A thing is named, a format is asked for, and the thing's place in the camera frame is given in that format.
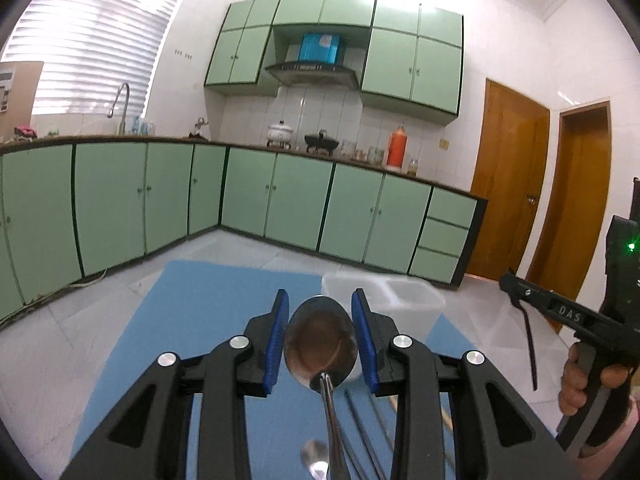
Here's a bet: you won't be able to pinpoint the black chopstick gold tip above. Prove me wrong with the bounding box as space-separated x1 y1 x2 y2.
345 390 387 480

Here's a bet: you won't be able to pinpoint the large steel spoon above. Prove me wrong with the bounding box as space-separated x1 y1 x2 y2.
284 296 358 479

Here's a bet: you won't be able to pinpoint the right hand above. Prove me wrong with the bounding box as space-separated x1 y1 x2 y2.
558 344 630 416

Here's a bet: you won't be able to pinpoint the white double utensil holder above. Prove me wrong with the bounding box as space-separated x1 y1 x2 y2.
320 271 447 386

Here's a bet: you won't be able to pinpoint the wooden door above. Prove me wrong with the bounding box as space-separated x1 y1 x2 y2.
468 79 550 280
524 100 612 334

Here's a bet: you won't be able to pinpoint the blue table mat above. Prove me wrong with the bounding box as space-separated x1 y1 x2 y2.
70 261 474 479

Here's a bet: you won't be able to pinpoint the small glass jar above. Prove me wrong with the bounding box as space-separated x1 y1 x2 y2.
407 158 418 177

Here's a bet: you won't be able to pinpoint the orange thermos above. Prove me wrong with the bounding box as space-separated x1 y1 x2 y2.
385 126 408 171

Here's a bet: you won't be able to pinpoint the black wok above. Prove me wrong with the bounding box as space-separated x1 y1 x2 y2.
304 129 340 156

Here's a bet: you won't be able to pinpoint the green lower cabinets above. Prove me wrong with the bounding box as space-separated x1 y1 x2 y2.
1 138 487 316

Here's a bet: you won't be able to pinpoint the green cabinets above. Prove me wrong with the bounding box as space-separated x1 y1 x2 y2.
204 0 464 126
1 138 487 316

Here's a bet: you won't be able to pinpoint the white pot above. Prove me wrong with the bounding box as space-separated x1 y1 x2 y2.
267 120 293 150

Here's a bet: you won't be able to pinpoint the black range hood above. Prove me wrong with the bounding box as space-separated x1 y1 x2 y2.
266 61 360 90

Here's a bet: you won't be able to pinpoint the green upper cabinets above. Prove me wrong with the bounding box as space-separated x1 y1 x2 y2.
204 0 464 126

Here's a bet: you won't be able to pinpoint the steel faucet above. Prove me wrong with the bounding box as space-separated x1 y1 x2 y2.
106 81 132 137

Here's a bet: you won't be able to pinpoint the blue box on hood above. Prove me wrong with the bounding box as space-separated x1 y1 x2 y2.
298 32 343 64

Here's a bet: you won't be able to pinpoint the pink cloth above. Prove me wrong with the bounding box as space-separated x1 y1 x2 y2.
14 126 38 141

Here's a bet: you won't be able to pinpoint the cardboard box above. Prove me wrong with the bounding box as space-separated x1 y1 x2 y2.
0 61 43 143

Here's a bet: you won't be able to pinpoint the white window blind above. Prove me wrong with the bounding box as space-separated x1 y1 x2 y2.
2 0 181 115

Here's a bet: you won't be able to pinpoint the black strap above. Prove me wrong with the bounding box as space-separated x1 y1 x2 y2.
508 294 540 392

